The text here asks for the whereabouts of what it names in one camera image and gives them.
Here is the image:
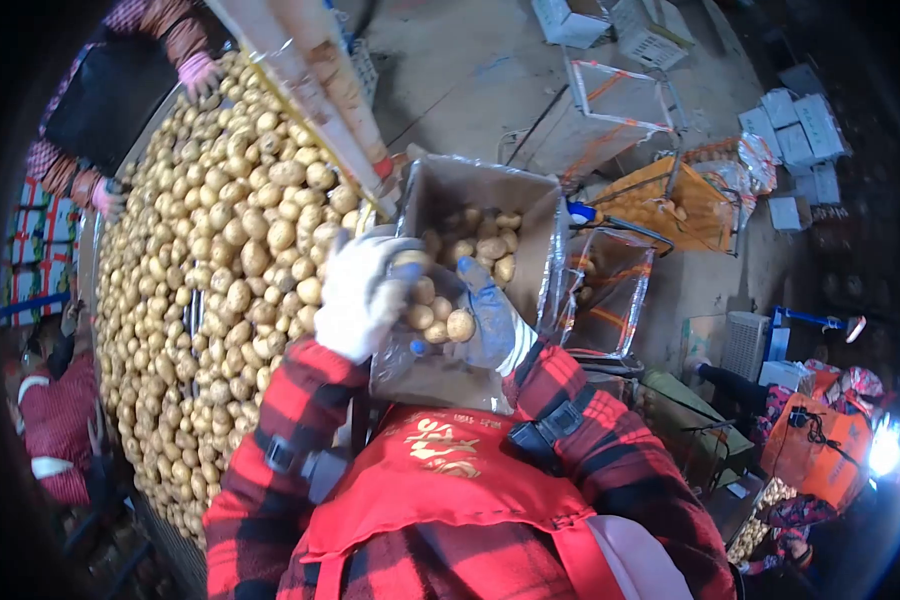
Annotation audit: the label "person's left hand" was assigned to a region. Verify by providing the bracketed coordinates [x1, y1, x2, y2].
[313, 228, 431, 366]

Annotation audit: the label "person's right hand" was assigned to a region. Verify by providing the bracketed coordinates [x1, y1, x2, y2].
[408, 255, 541, 377]

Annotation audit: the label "person's right fingers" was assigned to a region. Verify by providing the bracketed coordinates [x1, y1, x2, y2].
[408, 337, 477, 369]

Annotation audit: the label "person's left fingers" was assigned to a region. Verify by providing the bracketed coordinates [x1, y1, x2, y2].
[333, 231, 431, 331]

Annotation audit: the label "person's right thumb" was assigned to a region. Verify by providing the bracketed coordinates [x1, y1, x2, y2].
[456, 255, 505, 324]

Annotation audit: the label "heap of pale potatoes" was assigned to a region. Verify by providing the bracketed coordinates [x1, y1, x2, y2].
[423, 208, 524, 288]

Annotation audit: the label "clear plastic bag liner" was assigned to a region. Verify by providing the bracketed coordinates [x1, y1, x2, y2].
[371, 154, 573, 412]

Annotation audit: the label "brown cardboard box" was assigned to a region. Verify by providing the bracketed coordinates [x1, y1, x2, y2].
[369, 154, 569, 415]

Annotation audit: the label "plastic lined cardboard box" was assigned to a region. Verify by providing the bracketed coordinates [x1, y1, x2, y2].
[561, 228, 658, 359]

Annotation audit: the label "black wrist band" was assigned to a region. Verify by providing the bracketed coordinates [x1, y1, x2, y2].
[253, 427, 324, 483]
[506, 386, 598, 460]

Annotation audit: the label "pile of yellow potatoes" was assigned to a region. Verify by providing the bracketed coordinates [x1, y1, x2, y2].
[726, 478, 798, 565]
[93, 48, 380, 545]

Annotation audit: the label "person's body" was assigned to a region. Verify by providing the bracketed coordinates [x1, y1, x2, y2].
[277, 403, 738, 600]

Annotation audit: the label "beige conveyor chute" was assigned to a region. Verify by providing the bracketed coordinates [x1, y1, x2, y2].
[204, 0, 404, 220]

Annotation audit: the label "orange mesh bag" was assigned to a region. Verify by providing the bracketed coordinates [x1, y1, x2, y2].
[591, 153, 745, 256]

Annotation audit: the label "metal sorting table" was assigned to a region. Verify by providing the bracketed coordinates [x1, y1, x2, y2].
[75, 45, 391, 600]

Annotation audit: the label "stack of printed cartons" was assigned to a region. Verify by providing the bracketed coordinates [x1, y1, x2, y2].
[0, 176, 85, 329]

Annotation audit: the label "stack of white cartons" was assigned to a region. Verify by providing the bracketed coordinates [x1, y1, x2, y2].
[738, 86, 850, 235]

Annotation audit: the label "blue handled black bar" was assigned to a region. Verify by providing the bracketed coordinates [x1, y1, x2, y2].
[568, 201, 676, 258]

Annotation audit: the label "metal bag holder frame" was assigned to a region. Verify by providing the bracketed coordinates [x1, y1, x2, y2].
[564, 58, 689, 138]

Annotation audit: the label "blue metal frame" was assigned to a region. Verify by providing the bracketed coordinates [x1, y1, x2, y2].
[763, 305, 850, 363]

